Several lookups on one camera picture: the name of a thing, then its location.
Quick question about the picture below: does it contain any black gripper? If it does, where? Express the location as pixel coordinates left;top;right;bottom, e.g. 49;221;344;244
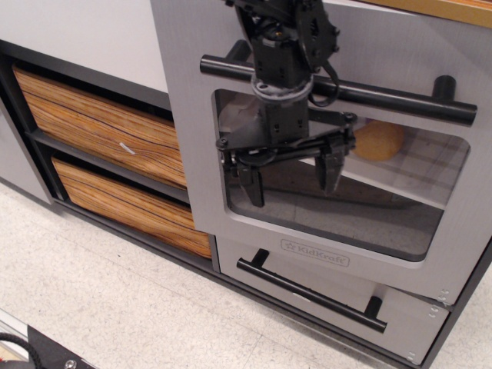
216;75;357;208

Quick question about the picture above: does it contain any grey toy oven door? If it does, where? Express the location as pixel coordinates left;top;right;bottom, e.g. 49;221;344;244
151;1;491;315

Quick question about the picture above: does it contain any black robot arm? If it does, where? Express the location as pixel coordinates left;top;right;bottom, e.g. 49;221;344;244
216;1;357;208

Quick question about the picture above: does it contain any grey oven rack shelf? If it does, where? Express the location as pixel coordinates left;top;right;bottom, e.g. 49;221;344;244
342;127;470;210

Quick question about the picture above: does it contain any toy chicken drumstick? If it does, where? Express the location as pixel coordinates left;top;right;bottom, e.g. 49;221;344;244
353;120;404;161

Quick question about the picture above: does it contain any lower wood-pattern storage bin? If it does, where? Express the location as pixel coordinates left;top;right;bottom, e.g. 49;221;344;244
52;157;211;259

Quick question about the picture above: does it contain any wood-pattern storage bin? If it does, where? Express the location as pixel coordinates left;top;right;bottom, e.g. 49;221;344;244
52;157;211;259
12;65;187;189

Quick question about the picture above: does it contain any grey toy kitchen cabinet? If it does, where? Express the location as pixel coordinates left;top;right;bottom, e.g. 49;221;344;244
1;1;491;368

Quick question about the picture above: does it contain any grey bottom drawer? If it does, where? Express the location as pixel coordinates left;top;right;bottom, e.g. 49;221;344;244
217;238;450;365

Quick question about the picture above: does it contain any upper wood-pattern storage bin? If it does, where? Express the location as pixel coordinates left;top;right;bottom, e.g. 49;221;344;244
12;65;187;189

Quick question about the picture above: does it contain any black oven door handle bar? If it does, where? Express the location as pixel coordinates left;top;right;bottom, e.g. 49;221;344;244
199;38;478;127

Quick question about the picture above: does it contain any black drawer handle bar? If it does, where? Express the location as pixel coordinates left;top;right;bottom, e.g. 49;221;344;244
236;249;387;334

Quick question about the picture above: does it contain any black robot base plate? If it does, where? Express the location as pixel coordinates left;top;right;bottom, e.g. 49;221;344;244
27;325;100;369

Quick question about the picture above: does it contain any black braided cable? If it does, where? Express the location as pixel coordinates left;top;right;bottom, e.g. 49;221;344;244
0;335;39;369

